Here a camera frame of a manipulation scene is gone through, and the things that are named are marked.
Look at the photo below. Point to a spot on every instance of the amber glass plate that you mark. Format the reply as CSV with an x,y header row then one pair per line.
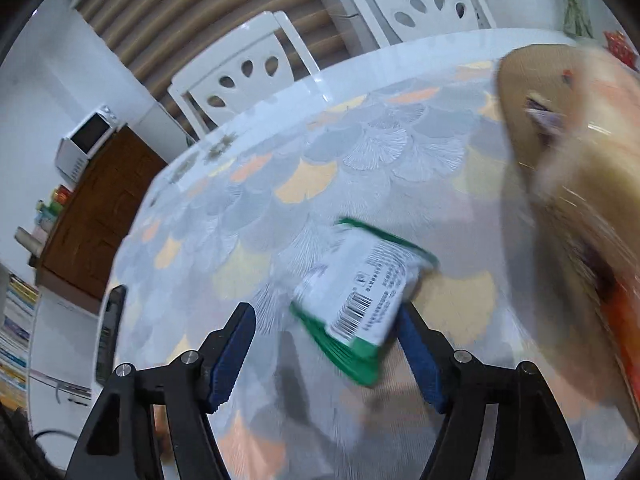
x,y
520,75

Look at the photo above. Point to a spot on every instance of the striped brown curtain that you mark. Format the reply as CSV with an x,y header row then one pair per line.
x,y
200,10

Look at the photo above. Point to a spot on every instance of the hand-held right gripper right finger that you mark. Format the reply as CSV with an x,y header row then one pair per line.
x,y
422,355

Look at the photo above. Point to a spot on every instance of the white dining chair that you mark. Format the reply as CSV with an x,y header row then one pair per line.
x,y
245,75
420,5

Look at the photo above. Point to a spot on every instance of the stack of books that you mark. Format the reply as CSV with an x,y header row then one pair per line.
x,y
15,330

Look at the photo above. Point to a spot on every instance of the small bottles group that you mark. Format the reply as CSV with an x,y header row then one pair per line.
x,y
50,207

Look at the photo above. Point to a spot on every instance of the purple snack packet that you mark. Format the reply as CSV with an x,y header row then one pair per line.
x,y
545,115

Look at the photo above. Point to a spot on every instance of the orange snack packet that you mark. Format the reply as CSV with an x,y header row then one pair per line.
x,y
625,340

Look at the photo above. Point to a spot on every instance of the black remote control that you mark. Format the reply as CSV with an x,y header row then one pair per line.
x,y
111,330

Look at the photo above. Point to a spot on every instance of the white microwave oven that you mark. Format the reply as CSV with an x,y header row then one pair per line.
x,y
85,142

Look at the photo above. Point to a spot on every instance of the white low appliance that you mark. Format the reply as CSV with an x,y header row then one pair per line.
x,y
60,350

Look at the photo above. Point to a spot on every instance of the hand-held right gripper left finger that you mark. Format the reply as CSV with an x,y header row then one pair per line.
x,y
232,355

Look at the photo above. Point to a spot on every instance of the brown wooden cabinet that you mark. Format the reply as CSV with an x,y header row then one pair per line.
x,y
105,200

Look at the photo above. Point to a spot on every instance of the red lidded teacup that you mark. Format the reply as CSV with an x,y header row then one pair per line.
x,y
619,47

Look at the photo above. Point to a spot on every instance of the green white snack packet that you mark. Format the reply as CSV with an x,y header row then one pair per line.
x,y
365,285

